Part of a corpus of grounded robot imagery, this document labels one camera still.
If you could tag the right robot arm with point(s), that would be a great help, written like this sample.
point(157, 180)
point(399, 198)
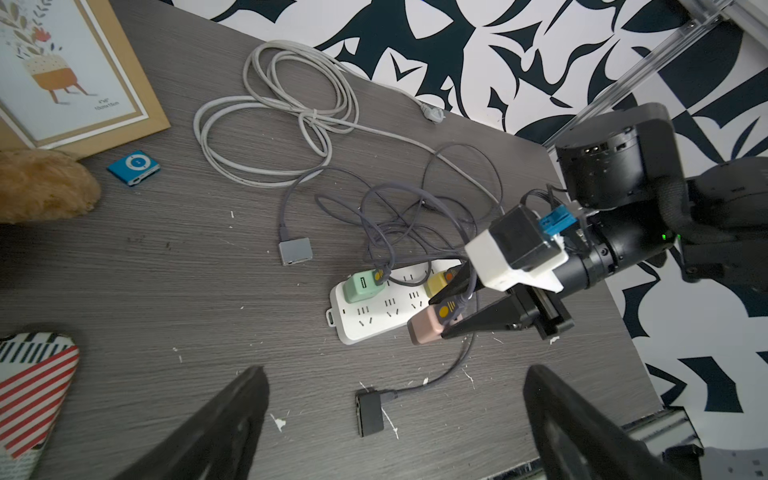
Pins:
point(624, 171)

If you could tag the yellow USB wall charger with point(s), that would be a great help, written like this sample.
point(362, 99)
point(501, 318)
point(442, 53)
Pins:
point(437, 282)

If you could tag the striped snack packet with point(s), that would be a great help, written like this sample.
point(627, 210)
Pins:
point(37, 369)

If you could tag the grey USB cable pink charger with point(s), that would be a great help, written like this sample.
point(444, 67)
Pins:
point(405, 225)

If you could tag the grey power plug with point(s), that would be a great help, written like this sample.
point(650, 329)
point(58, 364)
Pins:
point(432, 113)

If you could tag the silver mp3 player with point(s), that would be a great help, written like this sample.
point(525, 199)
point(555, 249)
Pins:
point(295, 251)

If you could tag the white power strip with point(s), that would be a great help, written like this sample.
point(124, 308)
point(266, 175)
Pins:
point(389, 309)

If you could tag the pink USB wall charger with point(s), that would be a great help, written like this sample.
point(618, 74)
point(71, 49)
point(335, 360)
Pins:
point(428, 325)

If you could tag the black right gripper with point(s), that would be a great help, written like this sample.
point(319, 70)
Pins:
point(527, 307)

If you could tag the grey USB cable yellow charger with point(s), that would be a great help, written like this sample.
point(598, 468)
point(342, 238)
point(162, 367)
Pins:
point(438, 372)

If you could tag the black mp3 player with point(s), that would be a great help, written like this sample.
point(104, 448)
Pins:
point(369, 413)

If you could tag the grey USB cable green charger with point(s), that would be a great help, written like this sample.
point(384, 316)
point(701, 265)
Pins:
point(344, 211)

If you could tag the wooden picture frame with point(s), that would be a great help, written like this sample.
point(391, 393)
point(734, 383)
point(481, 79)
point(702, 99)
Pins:
point(70, 80)

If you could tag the green USB wall charger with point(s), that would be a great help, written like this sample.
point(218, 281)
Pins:
point(363, 285)

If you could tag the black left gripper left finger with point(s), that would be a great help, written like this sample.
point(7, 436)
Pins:
point(218, 442)

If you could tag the brown teddy bear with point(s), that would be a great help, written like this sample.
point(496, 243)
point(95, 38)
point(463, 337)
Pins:
point(45, 185)

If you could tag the blue mp3 player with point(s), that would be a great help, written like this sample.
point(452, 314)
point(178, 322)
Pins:
point(134, 168)

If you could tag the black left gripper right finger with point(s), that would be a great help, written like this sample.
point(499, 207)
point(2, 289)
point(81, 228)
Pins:
point(576, 441)

